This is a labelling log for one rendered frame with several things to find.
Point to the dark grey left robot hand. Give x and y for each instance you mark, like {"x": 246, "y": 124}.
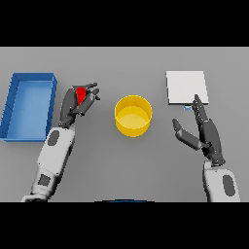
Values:
{"x": 69, "y": 105}

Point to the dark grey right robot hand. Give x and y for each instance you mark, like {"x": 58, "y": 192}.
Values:
{"x": 209, "y": 136}

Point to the red beaker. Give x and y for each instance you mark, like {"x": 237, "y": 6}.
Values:
{"x": 80, "y": 95}

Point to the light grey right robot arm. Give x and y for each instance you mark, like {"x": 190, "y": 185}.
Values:
{"x": 220, "y": 184}

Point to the pale square measuring scale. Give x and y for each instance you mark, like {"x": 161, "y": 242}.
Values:
{"x": 186, "y": 87}

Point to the yellow bowl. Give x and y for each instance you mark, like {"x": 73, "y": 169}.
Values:
{"x": 133, "y": 116}

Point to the blue tray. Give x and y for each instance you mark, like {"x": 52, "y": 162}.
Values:
{"x": 28, "y": 105}

